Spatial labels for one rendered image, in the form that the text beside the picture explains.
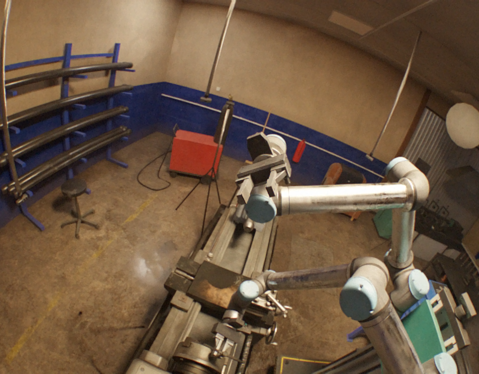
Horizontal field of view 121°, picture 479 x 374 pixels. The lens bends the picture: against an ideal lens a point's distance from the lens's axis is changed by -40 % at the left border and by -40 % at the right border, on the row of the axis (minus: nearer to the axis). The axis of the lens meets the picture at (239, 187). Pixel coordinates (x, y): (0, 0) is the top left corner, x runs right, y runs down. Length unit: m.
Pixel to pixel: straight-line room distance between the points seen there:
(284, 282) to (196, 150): 3.21
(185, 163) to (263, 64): 2.62
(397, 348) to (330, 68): 4.74
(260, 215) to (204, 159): 3.38
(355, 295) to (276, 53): 4.68
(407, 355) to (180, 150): 3.86
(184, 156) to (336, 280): 3.50
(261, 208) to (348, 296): 0.35
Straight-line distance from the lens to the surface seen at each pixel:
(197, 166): 4.06
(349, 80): 5.03
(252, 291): 1.04
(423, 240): 5.74
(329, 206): 0.67
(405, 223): 1.06
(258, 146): 0.61
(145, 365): 0.96
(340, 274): 0.85
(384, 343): 0.74
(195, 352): 1.11
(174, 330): 1.53
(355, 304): 0.67
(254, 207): 0.63
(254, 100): 5.01
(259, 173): 0.57
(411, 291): 1.24
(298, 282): 0.96
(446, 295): 1.32
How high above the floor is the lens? 2.28
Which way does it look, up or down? 31 degrees down
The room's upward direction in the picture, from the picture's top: 19 degrees clockwise
